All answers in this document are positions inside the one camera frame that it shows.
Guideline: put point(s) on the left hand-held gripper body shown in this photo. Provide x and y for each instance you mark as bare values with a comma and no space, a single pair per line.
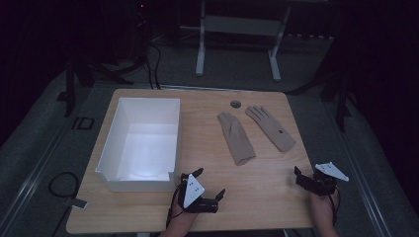
192,192

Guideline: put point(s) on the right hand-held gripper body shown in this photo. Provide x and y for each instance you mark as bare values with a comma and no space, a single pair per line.
324,185

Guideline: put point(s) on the beige glove with dark button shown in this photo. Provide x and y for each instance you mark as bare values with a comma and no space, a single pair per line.
271,130

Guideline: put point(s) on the plain beige glove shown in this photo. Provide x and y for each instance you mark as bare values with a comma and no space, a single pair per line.
237,140

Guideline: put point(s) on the white storage box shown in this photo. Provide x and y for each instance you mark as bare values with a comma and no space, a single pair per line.
145,154

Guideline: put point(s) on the person's right hand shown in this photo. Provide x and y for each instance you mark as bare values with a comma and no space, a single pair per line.
322,210

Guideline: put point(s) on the person's left hand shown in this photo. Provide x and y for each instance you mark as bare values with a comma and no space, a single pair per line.
180,220

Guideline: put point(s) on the round grey table grommet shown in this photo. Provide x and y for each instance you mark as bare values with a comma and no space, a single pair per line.
235,104

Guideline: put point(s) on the black tripod stand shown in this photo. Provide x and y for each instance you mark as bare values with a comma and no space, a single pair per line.
69,89
341,98

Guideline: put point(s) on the grey tape strip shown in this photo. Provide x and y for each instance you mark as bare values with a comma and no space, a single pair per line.
76,203

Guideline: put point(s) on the power strip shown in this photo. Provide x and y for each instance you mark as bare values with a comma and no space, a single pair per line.
309,37

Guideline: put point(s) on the black rectangular floor frame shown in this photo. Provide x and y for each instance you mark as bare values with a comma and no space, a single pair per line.
79,123

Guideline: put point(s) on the white metal stand frame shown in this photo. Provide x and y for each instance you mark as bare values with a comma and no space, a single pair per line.
240,25

